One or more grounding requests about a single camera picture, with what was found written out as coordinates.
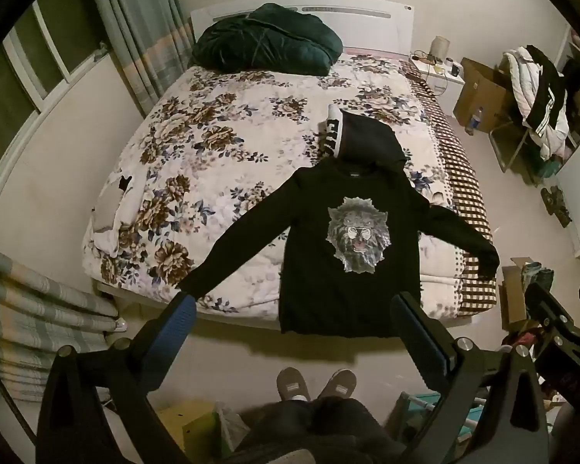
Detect dark green duvet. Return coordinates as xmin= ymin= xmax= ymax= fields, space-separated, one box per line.
xmin=188 ymin=3 xmax=344 ymax=77

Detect white nightstand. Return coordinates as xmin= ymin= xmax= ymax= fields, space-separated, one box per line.
xmin=408 ymin=53 xmax=466 ymax=118

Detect small open cardboard box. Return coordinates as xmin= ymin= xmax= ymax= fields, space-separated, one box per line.
xmin=498 ymin=256 xmax=558 ymax=330

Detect patterned floor slippers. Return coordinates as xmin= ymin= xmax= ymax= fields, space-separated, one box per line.
xmin=540 ymin=186 xmax=574 ymax=228

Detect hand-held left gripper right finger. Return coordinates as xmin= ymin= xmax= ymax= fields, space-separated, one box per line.
xmin=391 ymin=292 xmax=550 ymax=464

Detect metal frame chair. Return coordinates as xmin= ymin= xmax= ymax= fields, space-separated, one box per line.
xmin=488 ymin=116 xmax=533 ymax=173

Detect black jacket with white stripes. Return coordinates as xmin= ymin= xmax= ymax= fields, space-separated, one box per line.
xmin=522 ymin=44 xmax=569 ymax=137

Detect black hoodie with lion print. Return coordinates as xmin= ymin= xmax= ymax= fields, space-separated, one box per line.
xmin=179 ymin=104 xmax=501 ymax=337

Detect person's dark pants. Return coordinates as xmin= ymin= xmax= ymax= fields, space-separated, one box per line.
xmin=221 ymin=396 xmax=408 ymax=464

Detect white bed headboard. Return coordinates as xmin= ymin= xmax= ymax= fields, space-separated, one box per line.
xmin=189 ymin=1 xmax=415 ymax=57

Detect clear plastic bag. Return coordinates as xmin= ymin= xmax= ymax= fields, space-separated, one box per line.
xmin=212 ymin=402 xmax=251 ymax=451

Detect green striped curtain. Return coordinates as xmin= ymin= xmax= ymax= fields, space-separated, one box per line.
xmin=0 ymin=238 xmax=127 ymax=403
xmin=84 ymin=0 xmax=197 ymax=118

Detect white cloth on quilt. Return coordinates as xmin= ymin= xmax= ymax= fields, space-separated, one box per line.
xmin=91 ymin=173 xmax=133 ymax=256

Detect bed with floral quilt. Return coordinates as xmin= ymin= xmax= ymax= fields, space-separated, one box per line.
xmin=82 ymin=54 xmax=465 ymax=324

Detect teal plastic rack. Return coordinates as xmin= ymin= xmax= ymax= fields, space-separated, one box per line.
xmin=395 ymin=391 xmax=495 ymax=446

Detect plastic water bottle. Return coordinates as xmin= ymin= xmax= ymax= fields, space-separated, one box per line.
xmin=465 ymin=106 xmax=484 ymax=136

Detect large cardboard box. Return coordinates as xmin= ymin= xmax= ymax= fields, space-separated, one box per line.
xmin=453 ymin=57 xmax=514 ymax=134

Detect grey slipper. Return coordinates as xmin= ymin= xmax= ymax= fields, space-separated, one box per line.
xmin=276 ymin=367 xmax=311 ymax=402
xmin=317 ymin=368 xmax=358 ymax=401

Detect green box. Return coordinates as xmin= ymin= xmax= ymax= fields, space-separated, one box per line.
xmin=156 ymin=398 xmax=224 ymax=464

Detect white table lamp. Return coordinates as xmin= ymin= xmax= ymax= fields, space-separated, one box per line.
xmin=428 ymin=35 xmax=453 ymax=61

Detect brown checkered bed sheet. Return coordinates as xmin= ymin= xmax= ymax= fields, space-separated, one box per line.
xmin=406 ymin=65 xmax=495 ymax=318

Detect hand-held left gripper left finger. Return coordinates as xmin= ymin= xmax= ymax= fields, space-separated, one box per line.
xmin=36 ymin=292 xmax=197 ymax=464

